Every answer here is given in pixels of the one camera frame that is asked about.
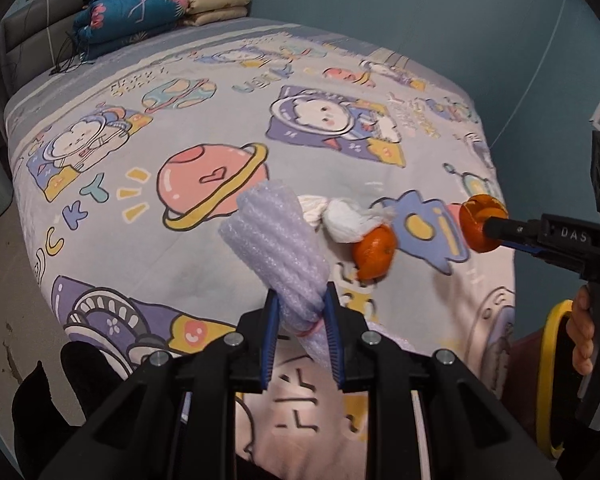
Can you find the grey padded headboard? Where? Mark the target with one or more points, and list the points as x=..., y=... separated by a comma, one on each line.
x=30, y=30

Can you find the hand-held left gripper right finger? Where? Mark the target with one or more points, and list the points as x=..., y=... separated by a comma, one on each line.
x=332, y=340

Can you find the person's right hand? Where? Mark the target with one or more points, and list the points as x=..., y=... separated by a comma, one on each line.
x=582, y=335

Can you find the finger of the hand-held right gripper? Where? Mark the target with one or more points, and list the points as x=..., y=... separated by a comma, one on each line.
x=507, y=227
x=522, y=249

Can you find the purple foam fruit net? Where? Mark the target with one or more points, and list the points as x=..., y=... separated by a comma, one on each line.
x=280, y=250

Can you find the yellow rimmed trash bin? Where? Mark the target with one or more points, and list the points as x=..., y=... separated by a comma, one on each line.
x=550, y=375

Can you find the beige folded quilt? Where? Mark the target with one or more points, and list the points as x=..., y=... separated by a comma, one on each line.
x=217, y=4

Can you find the blue floral folded quilt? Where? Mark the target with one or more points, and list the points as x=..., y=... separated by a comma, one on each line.
x=130, y=17

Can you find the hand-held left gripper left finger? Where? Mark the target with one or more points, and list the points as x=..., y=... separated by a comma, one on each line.
x=270, y=342

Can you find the black cloth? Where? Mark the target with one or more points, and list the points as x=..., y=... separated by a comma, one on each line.
x=55, y=405

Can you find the crumpled white tissue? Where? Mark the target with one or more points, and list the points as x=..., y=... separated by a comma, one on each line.
x=350, y=222
x=312, y=208

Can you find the cartoon printed bed sheet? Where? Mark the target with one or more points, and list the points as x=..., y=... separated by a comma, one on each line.
x=155, y=240

